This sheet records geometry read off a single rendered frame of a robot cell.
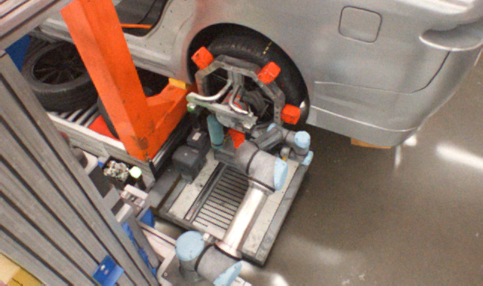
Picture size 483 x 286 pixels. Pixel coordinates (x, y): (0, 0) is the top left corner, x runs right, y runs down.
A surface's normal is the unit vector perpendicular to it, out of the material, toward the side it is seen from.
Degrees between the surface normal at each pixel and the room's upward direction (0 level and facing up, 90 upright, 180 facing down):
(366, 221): 0
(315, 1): 90
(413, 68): 90
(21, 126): 90
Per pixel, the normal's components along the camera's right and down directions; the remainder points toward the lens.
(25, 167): 0.88, 0.34
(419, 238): -0.05, -0.64
